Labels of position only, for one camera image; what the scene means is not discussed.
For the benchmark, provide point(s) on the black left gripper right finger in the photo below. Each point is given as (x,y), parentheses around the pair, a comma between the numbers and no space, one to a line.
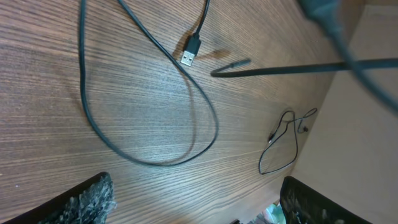
(303,205)

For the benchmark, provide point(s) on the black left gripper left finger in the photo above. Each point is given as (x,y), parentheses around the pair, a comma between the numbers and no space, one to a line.
(86,203)

